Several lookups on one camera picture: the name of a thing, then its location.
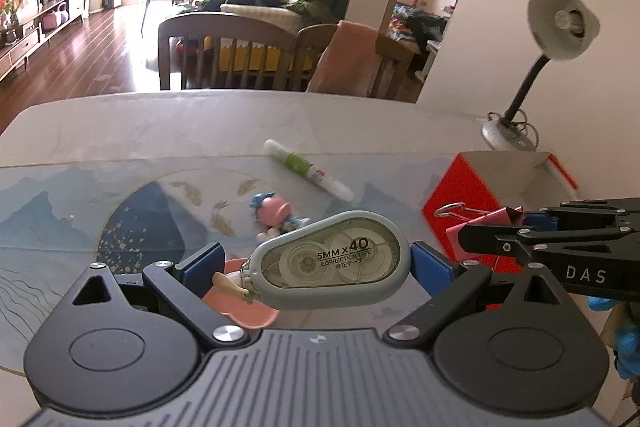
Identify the pink heart shaped dish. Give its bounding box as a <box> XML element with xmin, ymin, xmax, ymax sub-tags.
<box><xmin>202</xmin><ymin>286</ymin><xmax>279</xmax><ymax>329</ymax></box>

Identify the red binder clip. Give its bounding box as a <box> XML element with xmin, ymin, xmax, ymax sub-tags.
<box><xmin>433</xmin><ymin>202</ymin><xmax>525</xmax><ymax>274</ymax></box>

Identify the correction tape dispenser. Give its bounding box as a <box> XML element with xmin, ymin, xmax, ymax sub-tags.
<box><xmin>212</xmin><ymin>210</ymin><xmax>411</xmax><ymax>311</ymax></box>

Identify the pink pig figurine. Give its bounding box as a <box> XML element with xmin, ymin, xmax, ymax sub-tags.
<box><xmin>250</xmin><ymin>192</ymin><xmax>310</xmax><ymax>243</ymax></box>

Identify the white green glue pen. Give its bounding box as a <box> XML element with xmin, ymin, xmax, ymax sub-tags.
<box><xmin>264</xmin><ymin>139</ymin><xmax>355</xmax><ymax>202</ymax></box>

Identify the right blue gloved hand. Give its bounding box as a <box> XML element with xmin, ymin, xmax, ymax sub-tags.
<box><xmin>587</xmin><ymin>297</ymin><xmax>639</xmax><ymax>379</ymax></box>

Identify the red cardboard box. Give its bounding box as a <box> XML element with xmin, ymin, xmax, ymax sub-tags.
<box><xmin>422</xmin><ymin>152</ymin><xmax>579</xmax><ymax>261</ymax></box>

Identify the white desk lamp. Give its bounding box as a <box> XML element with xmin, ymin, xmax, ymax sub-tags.
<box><xmin>480</xmin><ymin>0</ymin><xmax>600</xmax><ymax>152</ymax></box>

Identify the dark wooden chair centre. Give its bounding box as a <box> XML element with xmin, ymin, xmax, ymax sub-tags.
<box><xmin>157</xmin><ymin>12</ymin><xmax>295</xmax><ymax>91</ymax></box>

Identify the pink cloth on chair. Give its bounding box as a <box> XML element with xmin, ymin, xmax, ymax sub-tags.
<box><xmin>307</xmin><ymin>20</ymin><xmax>378</xmax><ymax>98</ymax></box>

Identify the wooden chair with pink cloth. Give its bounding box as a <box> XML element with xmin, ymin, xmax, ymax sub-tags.
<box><xmin>291</xmin><ymin>20</ymin><xmax>413</xmax><ymax>102</ymax></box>

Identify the wooden tv console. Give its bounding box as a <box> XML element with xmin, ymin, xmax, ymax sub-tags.
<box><xmin>0</xmin><ymin>0</ymin><xmax>89</xmax><ymax>80</ymax></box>

